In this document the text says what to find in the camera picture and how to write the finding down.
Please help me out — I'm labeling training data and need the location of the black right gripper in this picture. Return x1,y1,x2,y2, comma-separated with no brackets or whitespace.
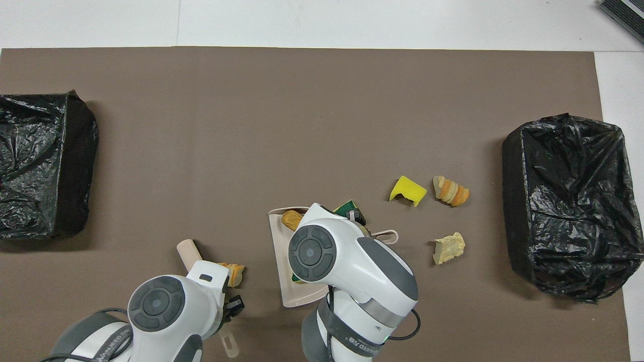
347,209,370,237

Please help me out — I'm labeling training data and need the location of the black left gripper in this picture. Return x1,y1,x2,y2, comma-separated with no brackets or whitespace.
224,295,246,322

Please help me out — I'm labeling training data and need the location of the orange striped bread piece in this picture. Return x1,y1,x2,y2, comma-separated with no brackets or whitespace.
219,262,246,288
433,175,471,207

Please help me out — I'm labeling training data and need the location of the brown fried croquette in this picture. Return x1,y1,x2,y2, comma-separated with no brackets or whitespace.
281,210,304,232

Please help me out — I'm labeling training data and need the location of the beige brush with black bristles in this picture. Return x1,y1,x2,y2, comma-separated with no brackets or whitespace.
176,239,240,358

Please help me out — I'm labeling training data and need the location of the beige plastic dustpan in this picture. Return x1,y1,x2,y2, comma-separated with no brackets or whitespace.
268,206,399,308

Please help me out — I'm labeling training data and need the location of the pale beige foam chunk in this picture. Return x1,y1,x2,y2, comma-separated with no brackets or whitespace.
433,232,466,265

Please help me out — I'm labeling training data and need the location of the bin with black trash bag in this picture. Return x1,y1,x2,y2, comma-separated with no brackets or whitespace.
0,90,100,240
502,113,644,303

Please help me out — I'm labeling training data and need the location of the brown paper table mat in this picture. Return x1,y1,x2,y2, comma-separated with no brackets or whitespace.
0,47,632,362

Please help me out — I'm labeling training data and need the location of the dark ribbed device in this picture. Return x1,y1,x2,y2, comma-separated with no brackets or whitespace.
598,0,644,43

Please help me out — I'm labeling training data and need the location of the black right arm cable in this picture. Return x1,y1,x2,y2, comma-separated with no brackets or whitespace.
325,289,422,342

